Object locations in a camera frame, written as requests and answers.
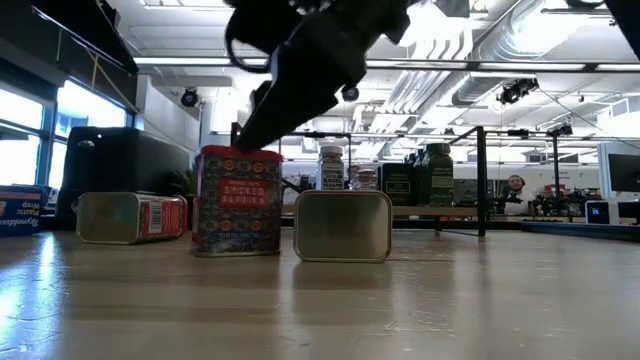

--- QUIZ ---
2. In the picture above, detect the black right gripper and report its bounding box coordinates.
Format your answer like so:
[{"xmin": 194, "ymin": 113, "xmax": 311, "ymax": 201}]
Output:
[{"xmin": 224, "ymin": 0, "xmax": 411, "ymax": 153}]

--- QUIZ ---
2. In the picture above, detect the white lid seasoning jar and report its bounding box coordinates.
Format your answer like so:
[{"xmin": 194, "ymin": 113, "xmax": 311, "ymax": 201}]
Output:
[{"xmin": 317, "ymin": 144, "xmax": 347, "ymax": 192}]

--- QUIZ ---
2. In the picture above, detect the red lid paprika tin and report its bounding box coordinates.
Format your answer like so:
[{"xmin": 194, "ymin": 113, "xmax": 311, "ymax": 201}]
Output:
[
  {"xmin": 74, "ymin": 191, "xmax": 190, "ymax": 246},
  {"xmin": 191, "ymin": 144, "xmax": 285, "ymax": 259},
  {"xmin": 292, "ymin": 188, "xmax": 395, "ymax": 265}
]

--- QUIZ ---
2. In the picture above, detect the dark rectangular spice tin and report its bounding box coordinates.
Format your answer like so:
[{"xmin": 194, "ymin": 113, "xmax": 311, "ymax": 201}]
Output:
[{"xmin": 378, "ymin": 162, "xmax": 417, "ymax": 207}]

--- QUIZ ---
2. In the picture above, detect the black toaster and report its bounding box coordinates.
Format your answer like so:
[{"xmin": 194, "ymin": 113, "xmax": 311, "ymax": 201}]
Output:
[{"xmin": 54, "ymin": 125, "xmax": 194, "ymax": 232}]

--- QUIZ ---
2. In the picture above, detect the person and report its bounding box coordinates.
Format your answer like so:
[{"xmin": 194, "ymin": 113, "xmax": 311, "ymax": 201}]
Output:
[{"xmin": 494, "ymin": 173, "xmax": 539, "ymax": 217}]

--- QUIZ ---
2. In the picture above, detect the large bright window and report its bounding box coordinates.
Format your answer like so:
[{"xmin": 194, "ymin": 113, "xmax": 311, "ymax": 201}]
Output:
[{"xmin": 0, "ymin": 87, "xmax": 135, "ymax": 191}]

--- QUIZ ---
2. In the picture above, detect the blue plastic wrap box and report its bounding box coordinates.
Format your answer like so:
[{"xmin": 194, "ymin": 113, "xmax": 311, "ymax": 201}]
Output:
[{"xmin": 0, "ymin": 184, "xmax": 51, "ymax": 239}]

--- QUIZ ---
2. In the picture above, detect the white device blue display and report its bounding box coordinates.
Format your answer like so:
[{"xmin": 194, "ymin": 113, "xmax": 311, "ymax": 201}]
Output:
[{"xmin": 584, "ymin": 199, "xmax": 621, "ymax": 226}]

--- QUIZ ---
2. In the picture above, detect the black monitor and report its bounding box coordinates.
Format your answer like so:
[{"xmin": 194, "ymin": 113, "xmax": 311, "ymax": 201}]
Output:
[{"xmin": 607, "ymin": 152, "xmax": 640, "ymax": 194}]

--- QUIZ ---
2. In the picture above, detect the thick black wrist cable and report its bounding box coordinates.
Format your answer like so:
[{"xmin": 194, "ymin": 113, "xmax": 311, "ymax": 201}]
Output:
[{"xmin": 224, "ymin": 19, "xmax": 274, "ymax": 75}]

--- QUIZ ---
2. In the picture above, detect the black overhead frame beam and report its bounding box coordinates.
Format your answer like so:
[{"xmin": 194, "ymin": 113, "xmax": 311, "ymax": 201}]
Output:
[{"xmin": 132, "ymin": 55, "xmax": 640, "ymax": 71}]

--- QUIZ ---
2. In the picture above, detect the black ceiling camera rig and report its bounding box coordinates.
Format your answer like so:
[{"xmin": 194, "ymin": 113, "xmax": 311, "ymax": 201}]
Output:
[{"xmin": 496, "ymin": 77, "xmax": 541, "ymax": 106}]

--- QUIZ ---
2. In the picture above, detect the black stand with camera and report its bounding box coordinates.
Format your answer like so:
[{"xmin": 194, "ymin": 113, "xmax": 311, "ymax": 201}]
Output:
[{"xmin": 546, "ymin": 121, "xmax": 575, "ymax": 204}]

